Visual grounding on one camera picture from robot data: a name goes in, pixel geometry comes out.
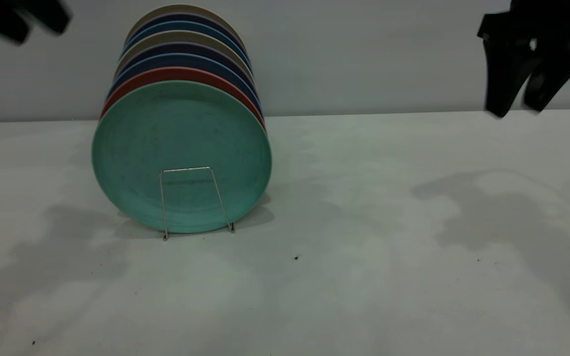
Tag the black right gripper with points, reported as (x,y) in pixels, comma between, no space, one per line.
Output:
(557,22)

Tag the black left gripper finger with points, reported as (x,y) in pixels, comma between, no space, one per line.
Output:
(47,15)
(3,22)

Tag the green plate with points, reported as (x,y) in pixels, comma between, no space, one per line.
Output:
(181,158)

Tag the beige plate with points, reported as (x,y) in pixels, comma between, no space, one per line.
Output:
(186,9)
(191,36)

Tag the dark purple plate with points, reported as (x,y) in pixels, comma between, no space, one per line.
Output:
(191,47)
(191,18)

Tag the teal blue plate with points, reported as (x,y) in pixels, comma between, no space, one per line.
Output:
(191,25)

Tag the pink plate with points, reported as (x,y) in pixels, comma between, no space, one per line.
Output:
(181,73)

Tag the navy blue plate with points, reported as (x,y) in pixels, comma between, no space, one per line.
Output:
(191,59)

